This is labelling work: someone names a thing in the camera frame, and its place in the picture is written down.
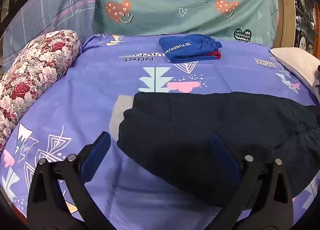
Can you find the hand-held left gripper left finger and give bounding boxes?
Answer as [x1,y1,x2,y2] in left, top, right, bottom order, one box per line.
[27,131,115,230]

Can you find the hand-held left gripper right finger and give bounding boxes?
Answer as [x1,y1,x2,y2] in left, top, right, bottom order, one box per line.
[210,132,293,230]

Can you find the dark navy pants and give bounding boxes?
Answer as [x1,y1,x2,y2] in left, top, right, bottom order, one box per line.
[117,91,320,207]

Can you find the purple printed bedsheet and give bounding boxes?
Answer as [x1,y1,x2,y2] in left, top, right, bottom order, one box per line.
[0,33,320,223]

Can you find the floral quilted pillow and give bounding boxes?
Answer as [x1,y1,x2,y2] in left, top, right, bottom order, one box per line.
[0,30,81,152]

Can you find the folded blue and red garment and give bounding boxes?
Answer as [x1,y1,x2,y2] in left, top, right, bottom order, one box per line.
[159,34,222,64]

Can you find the white textured pillow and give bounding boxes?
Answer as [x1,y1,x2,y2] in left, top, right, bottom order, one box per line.
[270,47,320,93]

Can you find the blue-grey plaid cloth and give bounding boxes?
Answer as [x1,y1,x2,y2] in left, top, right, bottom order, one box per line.
[1,0,100,73]

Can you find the dark display cabinet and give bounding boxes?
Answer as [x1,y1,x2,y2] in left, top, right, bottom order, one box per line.
[292,0,320,53]

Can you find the wooden bed frame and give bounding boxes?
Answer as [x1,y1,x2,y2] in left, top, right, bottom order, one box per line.
[266,0,294,48]

